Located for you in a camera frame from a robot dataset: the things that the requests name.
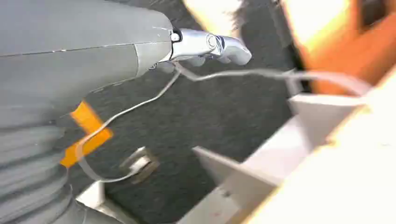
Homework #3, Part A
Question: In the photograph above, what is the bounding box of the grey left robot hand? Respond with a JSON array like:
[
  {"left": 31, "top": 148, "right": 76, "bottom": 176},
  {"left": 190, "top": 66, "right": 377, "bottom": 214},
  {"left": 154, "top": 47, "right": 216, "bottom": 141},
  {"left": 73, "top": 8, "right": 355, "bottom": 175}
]
[{"left": 0, "top": 0, "right": 253, "bottom": 169}]

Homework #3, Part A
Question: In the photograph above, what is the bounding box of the thin grey cord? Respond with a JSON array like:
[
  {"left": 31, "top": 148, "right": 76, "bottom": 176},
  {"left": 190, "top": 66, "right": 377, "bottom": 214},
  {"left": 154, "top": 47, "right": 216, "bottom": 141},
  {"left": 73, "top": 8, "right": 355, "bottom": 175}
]
[{"left": 75, "top": 63, "right": 374, "bottom": 183}]

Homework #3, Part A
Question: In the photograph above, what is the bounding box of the small metal clip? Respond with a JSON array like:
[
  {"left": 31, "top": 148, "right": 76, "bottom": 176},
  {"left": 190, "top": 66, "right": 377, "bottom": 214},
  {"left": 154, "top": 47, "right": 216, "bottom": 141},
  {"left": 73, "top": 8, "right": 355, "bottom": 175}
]
[{"left": 119, "top": 146, "right": 161, "bottom": 185}]

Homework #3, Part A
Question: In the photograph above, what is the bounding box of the ribbed grey left arm sleeve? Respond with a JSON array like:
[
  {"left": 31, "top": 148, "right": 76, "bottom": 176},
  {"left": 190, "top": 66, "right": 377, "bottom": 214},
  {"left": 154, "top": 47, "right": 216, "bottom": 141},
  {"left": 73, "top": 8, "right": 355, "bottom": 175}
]
[{"left": 0, "top": 123, "right": 124, "bottom": 224}]

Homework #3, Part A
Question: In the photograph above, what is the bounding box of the pale bright sheet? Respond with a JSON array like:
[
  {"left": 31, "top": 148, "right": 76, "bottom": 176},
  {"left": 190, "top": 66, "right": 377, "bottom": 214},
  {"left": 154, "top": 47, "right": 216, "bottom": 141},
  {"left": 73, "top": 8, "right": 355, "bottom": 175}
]
[{"left": 182, "top": 0, "right": 244, "bottom": 38}]

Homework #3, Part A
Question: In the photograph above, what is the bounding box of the orange wooden box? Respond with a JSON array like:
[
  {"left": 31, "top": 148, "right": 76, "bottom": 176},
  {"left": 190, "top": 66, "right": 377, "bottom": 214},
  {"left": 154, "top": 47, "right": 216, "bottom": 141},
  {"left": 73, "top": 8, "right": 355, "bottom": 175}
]
[{"left": 280, "top": 0, "right": 396, "bottom": 97}]

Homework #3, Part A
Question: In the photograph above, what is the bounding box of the white frame foot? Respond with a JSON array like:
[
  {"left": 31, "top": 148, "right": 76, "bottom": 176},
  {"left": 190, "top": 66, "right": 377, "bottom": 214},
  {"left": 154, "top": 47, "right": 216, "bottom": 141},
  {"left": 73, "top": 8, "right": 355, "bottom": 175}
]
[{"left": 75, "top": 180, "right": 138, "bottom": 224}]

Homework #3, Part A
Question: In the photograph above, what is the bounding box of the white desk frame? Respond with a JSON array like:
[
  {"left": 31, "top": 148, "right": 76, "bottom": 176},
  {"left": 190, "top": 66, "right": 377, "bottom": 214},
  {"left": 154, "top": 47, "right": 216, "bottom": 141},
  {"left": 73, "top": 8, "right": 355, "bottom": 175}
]
[{"left": 176, "top": 92, "right": 370, "bottom": 224}]

